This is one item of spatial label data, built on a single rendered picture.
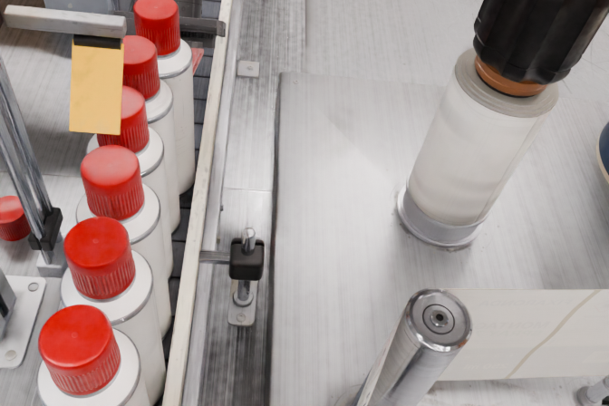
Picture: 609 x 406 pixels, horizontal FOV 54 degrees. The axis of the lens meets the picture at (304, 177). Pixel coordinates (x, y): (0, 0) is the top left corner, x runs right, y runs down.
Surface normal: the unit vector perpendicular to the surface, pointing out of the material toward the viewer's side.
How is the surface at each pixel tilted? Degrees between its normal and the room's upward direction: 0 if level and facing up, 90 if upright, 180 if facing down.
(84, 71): 48
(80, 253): 2
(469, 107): 93
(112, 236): 2
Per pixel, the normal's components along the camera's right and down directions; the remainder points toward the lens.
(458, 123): -0.78, 0.38
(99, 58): 0.09, 0.15
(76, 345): 0.11, -0.67
